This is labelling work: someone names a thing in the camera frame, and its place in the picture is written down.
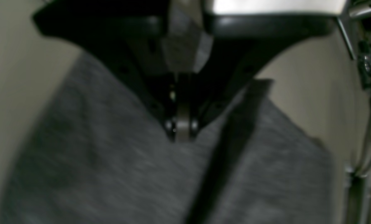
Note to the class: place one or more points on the image left gripper white right finger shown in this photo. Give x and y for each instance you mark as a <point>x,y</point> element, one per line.
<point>242,46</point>

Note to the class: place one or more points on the grey T-shirt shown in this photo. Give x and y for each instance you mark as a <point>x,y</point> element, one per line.
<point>98,157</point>

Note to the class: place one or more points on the image left gripper black left finger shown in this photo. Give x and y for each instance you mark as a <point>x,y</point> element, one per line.
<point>125,36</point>

